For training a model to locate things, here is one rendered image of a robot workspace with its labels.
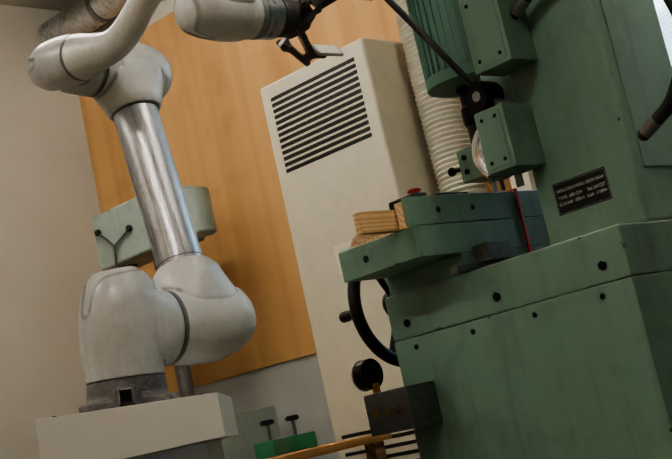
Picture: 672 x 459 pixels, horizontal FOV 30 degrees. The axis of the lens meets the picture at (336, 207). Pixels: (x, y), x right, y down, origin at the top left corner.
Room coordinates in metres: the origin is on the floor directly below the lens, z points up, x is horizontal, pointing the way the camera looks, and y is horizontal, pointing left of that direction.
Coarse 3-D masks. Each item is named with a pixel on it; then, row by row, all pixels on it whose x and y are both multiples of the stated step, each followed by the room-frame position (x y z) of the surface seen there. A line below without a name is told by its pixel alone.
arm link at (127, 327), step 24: (96, 288) 2.39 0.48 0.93; (120, 288) 2.38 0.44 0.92; (144, 288) 2.41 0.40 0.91; (96, 312) 2.37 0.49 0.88; (120, 312) 2.37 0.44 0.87; (144, 312) 2.39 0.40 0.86; (168, 312) 2.44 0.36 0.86; (96, 336) 2.37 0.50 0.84; (120, 336) 2.37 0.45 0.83; (144, 336) 2.39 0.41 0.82; (168, 336) 2.43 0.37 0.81; (96, 360) 2.38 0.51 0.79; (120, 360) 2.37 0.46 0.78; (144, 360) 2.39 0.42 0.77; (168, 360) 2.46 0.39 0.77
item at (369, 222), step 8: (360, 216) 2.24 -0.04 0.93; (368, 216) 2.26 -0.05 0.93; (376, 216) 2.27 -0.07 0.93; (384, 216) 2.29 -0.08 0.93; (392, 216) 2.30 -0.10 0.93; (360, 224) 2.25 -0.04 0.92; (368, 224) 2.25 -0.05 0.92; (376, 224) 2.27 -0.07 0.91; (384, 224) 2.28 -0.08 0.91; (392, 224) 2.30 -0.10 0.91; (360, 232) 2.25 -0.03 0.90; (368, 232) 2.25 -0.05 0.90; (376, 232) 2.27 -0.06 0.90; (384, 232) 2.29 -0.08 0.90; (392, 232) 2.32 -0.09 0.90
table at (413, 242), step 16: (432, 224) 2.32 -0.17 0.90; (448, 224) 2.35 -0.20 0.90; (464, 224) 2.38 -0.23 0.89; (480, 224) 2.42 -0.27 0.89; (496, 224) 2.45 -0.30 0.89; (512, 224) 2.48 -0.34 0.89; (528, 224) 2.52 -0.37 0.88; (544, 224) 2.55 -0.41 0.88; (384, 240) 2.34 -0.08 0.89; (400, 240) 2.31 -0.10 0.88; (416, 240) 2.28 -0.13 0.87; (432, 240) 2.31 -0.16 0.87; (448, 240) 2.34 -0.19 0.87; (464, 240) 2.38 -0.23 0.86; (480, 240) 2.41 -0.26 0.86; (496, 240) 2.44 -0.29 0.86; (512, 240) 2.47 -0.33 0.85; (544, 240) 2.55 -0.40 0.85; (352, 256) 2.40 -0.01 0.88; (368, 256) 2.37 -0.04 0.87; (384, 256) 2.34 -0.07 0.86; (400, 256) 2.32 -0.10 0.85; (416, 256) 2.29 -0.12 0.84; (432, 256) 2.32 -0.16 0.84; (448, 256) 2.37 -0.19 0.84; (352, 272) 2.41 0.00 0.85; (368, 272) 2.38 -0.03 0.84; (384, 272) 2.40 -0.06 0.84; (400, 272) 2.47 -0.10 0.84
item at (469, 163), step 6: (462, 150) 2.53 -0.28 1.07; (468, 150) 2.52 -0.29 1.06; (462, 156) 2.53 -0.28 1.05; (468, 156) 2.52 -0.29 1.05; (462, 162) 2.54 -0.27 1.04; (468, 162) 2.53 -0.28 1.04; (462, 168) 2.54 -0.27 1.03; (468, 168) 2.53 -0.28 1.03; (474, 168) 2.52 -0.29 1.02; (462, 174) 2.54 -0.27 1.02; (468, 174) 2.53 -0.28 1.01; (474, 174) 2.52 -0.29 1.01; (480, 174) 2.51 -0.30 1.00; (468, 180) 2.54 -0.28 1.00; (474, 180) 2.54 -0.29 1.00; (480, 180) 2.55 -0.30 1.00; (486, 180) 2.57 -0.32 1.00; (492, 180) 2.53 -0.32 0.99
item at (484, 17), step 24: (480, 0) 2.24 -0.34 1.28; (504, 0) 2.23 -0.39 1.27; (480, 24) 2.25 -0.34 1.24; (504, 24) 2.22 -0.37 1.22; (528, 24) 2.27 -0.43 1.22; (480, 48) 2.26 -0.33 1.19; (504, 48) 2.22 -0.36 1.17; (528, 48) 2.26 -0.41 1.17; (480, 72) 2.27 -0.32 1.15; (504, 72) 2.30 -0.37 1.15
